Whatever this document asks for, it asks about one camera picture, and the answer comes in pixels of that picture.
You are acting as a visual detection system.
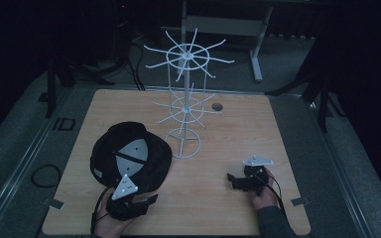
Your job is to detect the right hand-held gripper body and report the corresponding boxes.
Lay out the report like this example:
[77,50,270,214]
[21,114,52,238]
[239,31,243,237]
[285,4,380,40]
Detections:
[231,154,275,196]

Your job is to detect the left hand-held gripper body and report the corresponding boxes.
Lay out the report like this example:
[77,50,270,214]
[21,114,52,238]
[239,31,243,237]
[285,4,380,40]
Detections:
[104,174,151,222]

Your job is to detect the black baseball cap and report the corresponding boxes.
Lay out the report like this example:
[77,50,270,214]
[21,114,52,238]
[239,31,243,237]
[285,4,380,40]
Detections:
[89,121,174,195]

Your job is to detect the person's right hand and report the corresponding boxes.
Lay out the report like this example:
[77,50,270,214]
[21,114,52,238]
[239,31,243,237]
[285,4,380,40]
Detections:
[247,167,280,211]

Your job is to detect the person's left hand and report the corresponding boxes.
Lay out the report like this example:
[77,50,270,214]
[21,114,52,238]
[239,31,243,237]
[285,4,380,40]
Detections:
[93,197,137,238]

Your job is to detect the grey tape strip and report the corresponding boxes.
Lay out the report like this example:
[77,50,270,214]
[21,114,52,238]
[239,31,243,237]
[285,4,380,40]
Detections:
[43,197,65,211]
[290,196,312,207]

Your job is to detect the black metal stand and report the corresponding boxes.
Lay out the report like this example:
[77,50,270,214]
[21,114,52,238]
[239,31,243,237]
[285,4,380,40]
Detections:
[265,65,346,134]
[38,58,115,119]

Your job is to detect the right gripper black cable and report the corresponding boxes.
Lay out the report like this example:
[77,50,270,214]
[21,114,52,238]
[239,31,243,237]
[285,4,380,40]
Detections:
[256,172,288,217]

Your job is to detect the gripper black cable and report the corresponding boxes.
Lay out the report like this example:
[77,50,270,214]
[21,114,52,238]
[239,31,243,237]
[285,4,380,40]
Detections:
[256,172,288,217]
[90,183,117,236]

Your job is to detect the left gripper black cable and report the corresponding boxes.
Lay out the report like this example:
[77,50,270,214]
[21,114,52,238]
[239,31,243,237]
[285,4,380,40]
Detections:
[90,183,117,236]

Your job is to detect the black rectangular floor bracket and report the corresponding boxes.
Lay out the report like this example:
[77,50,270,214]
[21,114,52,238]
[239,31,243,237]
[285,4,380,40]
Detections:
[52,117,77,132]

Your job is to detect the white wire display rack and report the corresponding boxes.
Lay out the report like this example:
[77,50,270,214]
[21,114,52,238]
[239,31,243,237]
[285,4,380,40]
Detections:
[143,27,236,160]

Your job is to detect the black cable loop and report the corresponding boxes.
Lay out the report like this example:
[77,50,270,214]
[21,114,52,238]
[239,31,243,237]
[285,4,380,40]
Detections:
[31,164,63,189]

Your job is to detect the black floor cables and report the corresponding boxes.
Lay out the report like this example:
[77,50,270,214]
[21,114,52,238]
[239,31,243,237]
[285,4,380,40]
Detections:
[95,19,147,92]

